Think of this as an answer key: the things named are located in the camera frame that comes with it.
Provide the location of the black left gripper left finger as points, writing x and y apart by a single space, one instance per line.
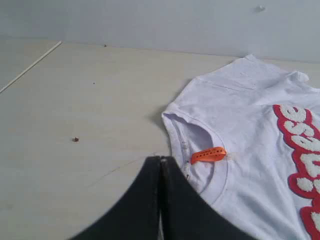
136 215

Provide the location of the small brown debris bit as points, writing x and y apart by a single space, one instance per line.
75 139

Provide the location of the white t-shirt with red lettering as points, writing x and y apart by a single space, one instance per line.
268 121

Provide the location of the orange garment tag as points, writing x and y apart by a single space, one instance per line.
209 155

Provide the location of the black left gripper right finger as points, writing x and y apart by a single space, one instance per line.
185 215

